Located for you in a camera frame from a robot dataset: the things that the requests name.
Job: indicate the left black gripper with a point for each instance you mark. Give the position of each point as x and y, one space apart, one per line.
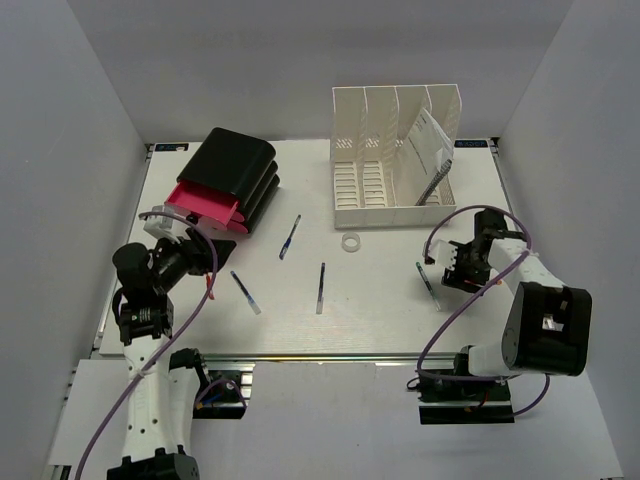
197 251

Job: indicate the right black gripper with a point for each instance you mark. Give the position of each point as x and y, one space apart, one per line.
455 279

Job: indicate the green pen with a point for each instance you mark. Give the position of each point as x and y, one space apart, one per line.
428 286

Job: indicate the blue clear-cap pen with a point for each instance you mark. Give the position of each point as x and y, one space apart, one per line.
250 300

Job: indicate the black pink drawer organizer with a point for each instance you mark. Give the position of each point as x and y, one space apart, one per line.
228 183

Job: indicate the dark blue pen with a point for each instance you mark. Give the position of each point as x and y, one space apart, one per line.
320 294

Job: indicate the white instruction booklet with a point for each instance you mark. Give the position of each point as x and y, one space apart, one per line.
424 150

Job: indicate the red white marker pen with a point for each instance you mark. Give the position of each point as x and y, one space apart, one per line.
474 284

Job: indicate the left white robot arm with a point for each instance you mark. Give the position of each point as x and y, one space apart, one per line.
165 382

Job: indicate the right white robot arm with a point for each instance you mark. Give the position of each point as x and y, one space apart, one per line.
547 329

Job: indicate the red gel pen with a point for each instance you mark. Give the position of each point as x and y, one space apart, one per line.
209 283

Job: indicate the blue gel pen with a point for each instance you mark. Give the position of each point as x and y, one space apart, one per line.
288 241

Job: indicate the clear tape roll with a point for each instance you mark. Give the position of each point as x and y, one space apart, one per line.
351 242

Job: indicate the white file rack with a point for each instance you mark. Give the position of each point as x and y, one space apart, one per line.
370 124

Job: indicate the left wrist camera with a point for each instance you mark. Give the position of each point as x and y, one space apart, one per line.
167 225

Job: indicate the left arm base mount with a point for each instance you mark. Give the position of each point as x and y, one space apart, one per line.
214 394

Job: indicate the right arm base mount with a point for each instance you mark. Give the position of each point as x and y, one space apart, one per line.
462 403

